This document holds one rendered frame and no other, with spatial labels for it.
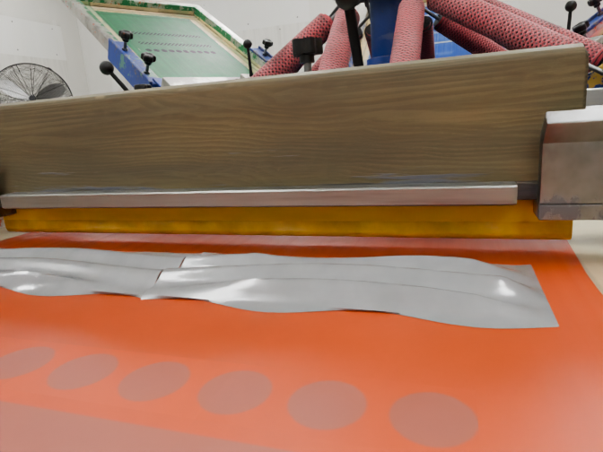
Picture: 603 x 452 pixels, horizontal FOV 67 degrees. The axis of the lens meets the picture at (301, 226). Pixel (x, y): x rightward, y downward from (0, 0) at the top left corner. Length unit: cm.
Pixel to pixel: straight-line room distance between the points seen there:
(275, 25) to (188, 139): 449
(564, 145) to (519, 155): 2
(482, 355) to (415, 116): 14
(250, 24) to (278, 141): 461
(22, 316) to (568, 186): 26
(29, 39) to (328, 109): 528
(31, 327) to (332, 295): 13
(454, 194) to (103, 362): 18
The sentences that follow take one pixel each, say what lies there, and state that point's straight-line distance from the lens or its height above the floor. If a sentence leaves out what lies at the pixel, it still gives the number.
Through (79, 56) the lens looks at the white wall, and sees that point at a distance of 593.
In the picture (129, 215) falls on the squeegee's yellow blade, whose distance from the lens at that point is 35.
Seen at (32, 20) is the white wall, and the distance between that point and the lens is 559.
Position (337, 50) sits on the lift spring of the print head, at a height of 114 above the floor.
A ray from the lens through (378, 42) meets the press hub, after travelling 111.
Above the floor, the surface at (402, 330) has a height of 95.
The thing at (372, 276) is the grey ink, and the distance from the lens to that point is 22.
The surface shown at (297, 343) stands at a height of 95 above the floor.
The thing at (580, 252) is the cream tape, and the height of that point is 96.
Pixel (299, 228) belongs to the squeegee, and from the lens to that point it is 29.
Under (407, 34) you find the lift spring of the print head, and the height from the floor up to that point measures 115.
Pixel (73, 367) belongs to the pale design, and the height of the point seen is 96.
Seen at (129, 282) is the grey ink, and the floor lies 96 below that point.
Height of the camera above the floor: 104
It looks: 14 degrees down
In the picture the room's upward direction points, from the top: 4 degrees counter-clockwise
